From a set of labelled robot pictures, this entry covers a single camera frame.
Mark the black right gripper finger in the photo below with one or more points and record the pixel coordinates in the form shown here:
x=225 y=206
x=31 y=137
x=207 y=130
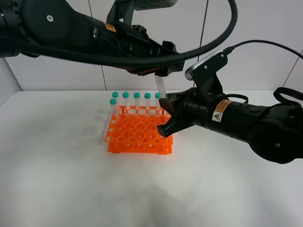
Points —
x=170 y=105
x=173 y=125

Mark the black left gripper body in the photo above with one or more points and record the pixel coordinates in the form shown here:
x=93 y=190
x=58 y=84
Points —
x=133 y=40

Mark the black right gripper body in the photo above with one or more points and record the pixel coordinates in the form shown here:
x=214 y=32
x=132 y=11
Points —
x=190 y=107

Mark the green-capped test tube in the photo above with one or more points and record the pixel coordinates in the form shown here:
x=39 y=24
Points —
x=161 y=86

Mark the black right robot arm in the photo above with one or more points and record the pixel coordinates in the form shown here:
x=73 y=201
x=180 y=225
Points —
x=275 y=133

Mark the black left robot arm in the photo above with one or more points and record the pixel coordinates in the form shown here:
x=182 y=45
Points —
x=55 y=24

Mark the orange test tube rack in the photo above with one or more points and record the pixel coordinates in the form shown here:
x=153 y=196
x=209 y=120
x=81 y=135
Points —
x=135 y=131

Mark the test tube second row left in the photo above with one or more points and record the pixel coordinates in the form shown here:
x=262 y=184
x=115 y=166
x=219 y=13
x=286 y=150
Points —
x=113 y=105

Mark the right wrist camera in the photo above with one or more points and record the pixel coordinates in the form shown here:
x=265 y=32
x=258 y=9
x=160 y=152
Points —
x=203 y=62

